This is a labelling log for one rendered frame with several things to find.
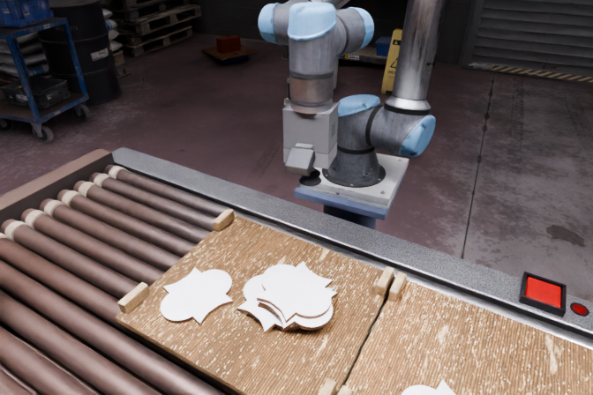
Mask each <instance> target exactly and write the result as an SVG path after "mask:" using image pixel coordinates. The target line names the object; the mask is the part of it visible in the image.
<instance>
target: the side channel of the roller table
mask: <svg viewBox="0 0 593 395"><path fill-rule="evenodd" d="M107 165H114V166H115V162H114V159H113V155H112V152H109V151H106V150H103V149H101V148H97V149H95V150H93V151H92V152H90V153H87V154H85V155H83V156H81V157H79V158H77V159H76V160H73V161H71V162H69V163H67V164H65V165H63V166H61V167H60V168H57V169H55V170H52V171H50V172H48V173H47V174H45V175H42V176H40V177H38V178H36V179H34V180H32V181H31V182H29V183H26V184H24V185H22V186H20V187H18V188H17V189H15V190H12V191H10V192H8V193H6V194H4V195H2V196H1V197H0V228H1V226H2V224H3V223H4V222H5V221H7V220H16V221H21V219H20V217H21V214H22V213H23V212H24V211H25V210H27V209H31V208H32V209H35V210H40V204H41V202H42V201H43V200H45V199H47V198H51V199H53V200H57V195H58V193H59V192H60V191H61V190H73V188H74V185H75V184H76V183H77V182H78V181H85V182H89V178H90V176H91V175H92V174H93V173H96V172H97V173H101V174H103V171H104V169H105V167H106V166H107Z"/></svg>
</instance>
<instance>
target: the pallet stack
mask: <svg viewBox="0 0 593 395"><path fill-rule="evenodd" d="M178 2H179V4H176V3H171V0H101V7H102V9H105V10H108V11H111V12H112V13H113V15H112V16H111V17H109V19H111V20H113V21H115V22H116V24H117V26H116V27H115V28H114V29H113V30H115V31H117V32H119V35H118V36H117V37H116V38H115V39H113V40H112V41H117V42H119V43H121V44H123V46H122V47H121V48H119V49H120V50H122V51H123V52H126V51H128V50H131V57H138V56H143V55H145V54H148V53H151V52H153V51H155V50H158V49H160V48H165V47H167V46H168V45H171V44H174V43H176V42H179V41H182V40H185V39H187V38H189V37H191V36H192V29H191V28H192V26H190V19H194V18H197V17H199V16H201V9H200V5H195V4H192V5H190V2H189V0H178ZM183 11H189V13H183ZM178 15H179V16H178ZM178 23H179V25H178ZM182 31H183V33H182V35H183V36H182V37H179V38H177V39H174V40H172V41H171V40H170V38H169V36H170V35H172V34H176V33H179V32H182ZM153 41H158V46H156V47H153V48H150V49H147V50H145V51H144V49H143V48H142V47H143V45H146V44H147V43H150V42H153Z"/></svg>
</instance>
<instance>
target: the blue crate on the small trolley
mask: <svg viewBox="0 0 593 395"><path fill-rule="evenodd" d="M53 17H54V14H53V11H52V10H51V9H50V4H49V0H0V27H9V28H24V27H27V26H31V25H34V24H37V23H40V22H42V21H45V20H49V19H52V18H53Z"/></svg>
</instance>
